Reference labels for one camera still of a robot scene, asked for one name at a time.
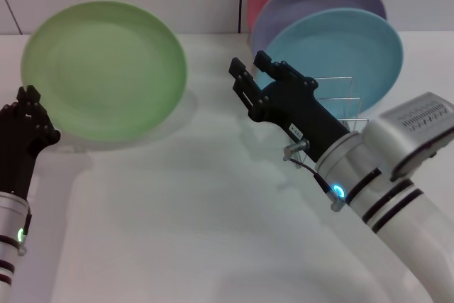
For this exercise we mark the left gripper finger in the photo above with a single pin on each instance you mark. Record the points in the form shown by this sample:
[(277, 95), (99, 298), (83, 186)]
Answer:
[(40, 125), (14, 109)]

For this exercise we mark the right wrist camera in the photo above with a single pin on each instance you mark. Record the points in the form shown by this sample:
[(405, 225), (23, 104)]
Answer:
[(415, 122)]

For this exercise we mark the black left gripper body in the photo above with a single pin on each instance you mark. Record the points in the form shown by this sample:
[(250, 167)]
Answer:
[(17, 154)]

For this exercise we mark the blue plate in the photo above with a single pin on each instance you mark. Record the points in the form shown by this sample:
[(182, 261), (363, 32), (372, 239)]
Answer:
[(337, 44)]

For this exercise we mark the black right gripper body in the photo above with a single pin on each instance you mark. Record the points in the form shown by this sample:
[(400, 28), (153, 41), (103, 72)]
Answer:
[(301, 115)]

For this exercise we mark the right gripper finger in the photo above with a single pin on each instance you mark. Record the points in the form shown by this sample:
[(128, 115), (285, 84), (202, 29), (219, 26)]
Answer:
[(283, 72), (250, 95)]

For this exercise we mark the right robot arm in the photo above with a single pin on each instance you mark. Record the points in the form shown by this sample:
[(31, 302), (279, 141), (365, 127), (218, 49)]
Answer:
[(408, 218)]

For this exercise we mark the green plate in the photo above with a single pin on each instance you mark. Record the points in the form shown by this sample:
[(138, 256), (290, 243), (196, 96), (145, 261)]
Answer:
[(106, 69)]

